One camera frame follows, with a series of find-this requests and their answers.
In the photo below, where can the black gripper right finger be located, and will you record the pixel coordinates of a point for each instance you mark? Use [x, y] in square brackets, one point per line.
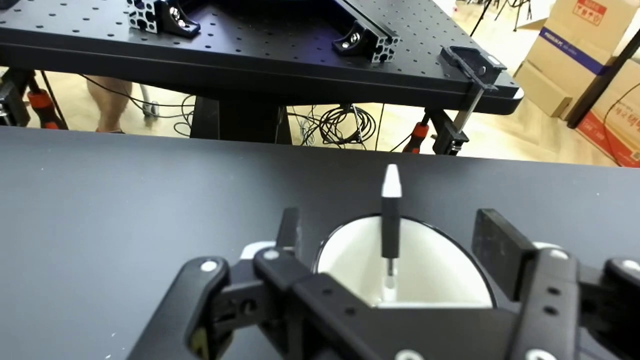
[550, 301]

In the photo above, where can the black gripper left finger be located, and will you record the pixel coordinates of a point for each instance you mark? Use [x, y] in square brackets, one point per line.
[200, 312]

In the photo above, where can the black and white pen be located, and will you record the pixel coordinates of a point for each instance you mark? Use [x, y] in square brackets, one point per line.
[390, 226]

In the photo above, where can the yellow enamel cup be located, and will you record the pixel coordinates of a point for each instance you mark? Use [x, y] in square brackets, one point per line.
[431, 273]

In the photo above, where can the cardboard box red print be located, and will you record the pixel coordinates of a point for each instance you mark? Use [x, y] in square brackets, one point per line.
[616, 127]

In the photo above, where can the red black bar clamp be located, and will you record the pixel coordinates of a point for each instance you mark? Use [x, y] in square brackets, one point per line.
[432, 133]
[33, 103]

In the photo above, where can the black diagonal bar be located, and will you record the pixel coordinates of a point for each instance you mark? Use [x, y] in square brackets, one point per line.
[603, 82]

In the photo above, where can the skin coloured leg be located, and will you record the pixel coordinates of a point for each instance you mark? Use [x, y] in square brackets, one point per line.
[106, 103]

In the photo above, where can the cardboard box blue stripe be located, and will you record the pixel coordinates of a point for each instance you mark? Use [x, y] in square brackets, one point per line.
[577, 57]

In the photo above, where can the black table clamp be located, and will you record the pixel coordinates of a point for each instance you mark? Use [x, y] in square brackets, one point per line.
[476, 62]

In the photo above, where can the black perforated breadboard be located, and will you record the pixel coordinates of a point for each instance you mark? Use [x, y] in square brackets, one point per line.
[266, 46]

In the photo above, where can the black breadboard stand frame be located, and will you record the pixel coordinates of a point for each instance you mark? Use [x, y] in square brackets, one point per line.
[241, 121]

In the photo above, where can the black corner bracket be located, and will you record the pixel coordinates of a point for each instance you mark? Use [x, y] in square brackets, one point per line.
[162, 16]

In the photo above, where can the black aluminium rail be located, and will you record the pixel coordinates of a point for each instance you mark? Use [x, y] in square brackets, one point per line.
[365, 35]

